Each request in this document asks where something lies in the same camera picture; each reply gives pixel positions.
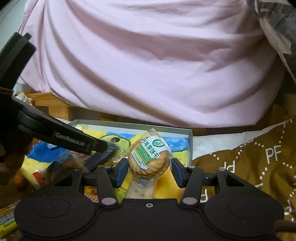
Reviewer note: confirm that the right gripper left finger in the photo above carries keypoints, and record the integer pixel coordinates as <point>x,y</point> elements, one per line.
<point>109,178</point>

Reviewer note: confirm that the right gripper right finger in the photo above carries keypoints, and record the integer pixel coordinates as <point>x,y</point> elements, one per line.
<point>190,179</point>

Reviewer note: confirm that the red cookie snack packet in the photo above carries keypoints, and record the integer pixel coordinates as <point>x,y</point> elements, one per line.
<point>54,171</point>

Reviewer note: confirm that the round biscuit clear packet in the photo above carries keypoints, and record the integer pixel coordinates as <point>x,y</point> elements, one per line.
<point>149,157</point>

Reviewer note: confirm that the small orange mandarin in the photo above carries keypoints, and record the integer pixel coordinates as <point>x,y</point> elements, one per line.
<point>19,180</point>

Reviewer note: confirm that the yellow green cracker packet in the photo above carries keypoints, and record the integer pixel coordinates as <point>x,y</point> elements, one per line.
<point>7,220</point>

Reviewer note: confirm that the dark blue snack packet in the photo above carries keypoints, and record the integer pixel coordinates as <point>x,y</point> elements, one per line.
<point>98,159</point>

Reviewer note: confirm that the rice puff bar packet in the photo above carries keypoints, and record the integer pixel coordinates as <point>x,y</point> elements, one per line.
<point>141,189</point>

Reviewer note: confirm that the colourful drawing paper liner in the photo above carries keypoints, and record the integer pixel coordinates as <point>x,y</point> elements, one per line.
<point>43,154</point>

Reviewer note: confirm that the silver metal tray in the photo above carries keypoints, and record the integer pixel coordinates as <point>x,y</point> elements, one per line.
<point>138,132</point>

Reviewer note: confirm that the brown patterned blanket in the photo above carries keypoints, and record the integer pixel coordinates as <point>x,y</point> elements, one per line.
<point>267,162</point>

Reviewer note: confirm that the pink bed sheet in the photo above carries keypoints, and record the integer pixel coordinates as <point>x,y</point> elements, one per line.
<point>178,63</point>

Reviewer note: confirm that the grey patterned cloth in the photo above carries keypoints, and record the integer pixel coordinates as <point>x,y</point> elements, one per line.
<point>277,20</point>

